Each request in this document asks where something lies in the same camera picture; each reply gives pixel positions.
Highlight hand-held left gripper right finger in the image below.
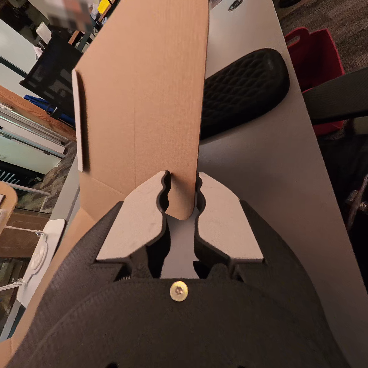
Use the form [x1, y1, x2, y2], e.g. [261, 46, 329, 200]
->
[193, 171, 265, 267]

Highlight red bag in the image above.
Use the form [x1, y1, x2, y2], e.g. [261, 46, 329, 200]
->
[284, 27, 345, 136]

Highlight white rounded base plate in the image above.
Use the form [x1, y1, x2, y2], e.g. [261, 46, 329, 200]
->
[17, 218, 67, 309]

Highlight metal chair base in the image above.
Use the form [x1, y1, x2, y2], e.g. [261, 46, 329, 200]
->
[344, 172, 368, 233]

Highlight dark grey chair armrest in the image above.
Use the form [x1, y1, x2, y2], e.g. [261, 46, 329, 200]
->
[302, 67, 368, 125]

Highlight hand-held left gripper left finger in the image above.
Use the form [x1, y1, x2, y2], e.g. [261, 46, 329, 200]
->
[96, 170, 171, 263]

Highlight black padded wrist rest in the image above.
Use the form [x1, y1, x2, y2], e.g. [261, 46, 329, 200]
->
[199, 48, 291, 141]

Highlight large cardboard box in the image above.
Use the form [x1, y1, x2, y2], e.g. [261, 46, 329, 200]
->
[0, 0, 210, 358]

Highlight black mesh chair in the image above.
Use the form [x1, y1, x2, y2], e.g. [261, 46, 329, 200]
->
[20, 31, 84, 117]

